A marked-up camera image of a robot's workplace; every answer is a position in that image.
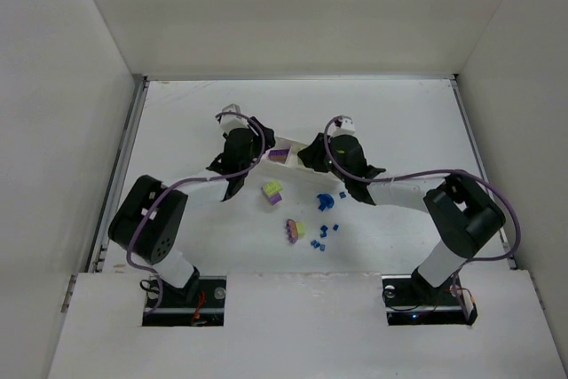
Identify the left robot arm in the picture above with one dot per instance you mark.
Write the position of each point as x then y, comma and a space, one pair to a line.
147, 222

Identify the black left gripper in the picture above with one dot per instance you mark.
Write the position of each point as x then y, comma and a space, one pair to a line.
263, 136

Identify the blue arch lego piece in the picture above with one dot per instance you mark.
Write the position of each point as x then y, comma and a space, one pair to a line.
326, 201

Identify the green purple lego stack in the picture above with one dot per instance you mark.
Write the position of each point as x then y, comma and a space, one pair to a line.
272, 192

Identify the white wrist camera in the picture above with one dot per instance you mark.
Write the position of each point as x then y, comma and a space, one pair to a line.
230, 118
344, 125

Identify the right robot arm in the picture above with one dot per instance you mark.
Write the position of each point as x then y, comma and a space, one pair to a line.
464, 215

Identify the purple lego brick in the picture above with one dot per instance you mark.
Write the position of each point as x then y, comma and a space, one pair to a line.
279, 155

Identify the white divided plastic container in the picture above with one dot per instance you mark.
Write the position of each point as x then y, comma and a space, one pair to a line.
293, 167

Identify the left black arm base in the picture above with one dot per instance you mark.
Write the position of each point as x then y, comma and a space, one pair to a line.
205, 308

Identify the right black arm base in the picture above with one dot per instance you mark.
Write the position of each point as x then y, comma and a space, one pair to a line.
409, 302

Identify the purple flower green lego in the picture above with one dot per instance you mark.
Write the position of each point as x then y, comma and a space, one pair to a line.
295, 230

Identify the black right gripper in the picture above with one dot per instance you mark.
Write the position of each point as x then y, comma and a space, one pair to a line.
315, 155

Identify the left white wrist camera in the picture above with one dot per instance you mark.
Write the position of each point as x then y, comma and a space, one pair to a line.
230, 118

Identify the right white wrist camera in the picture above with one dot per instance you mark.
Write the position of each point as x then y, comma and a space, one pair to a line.
344, 125

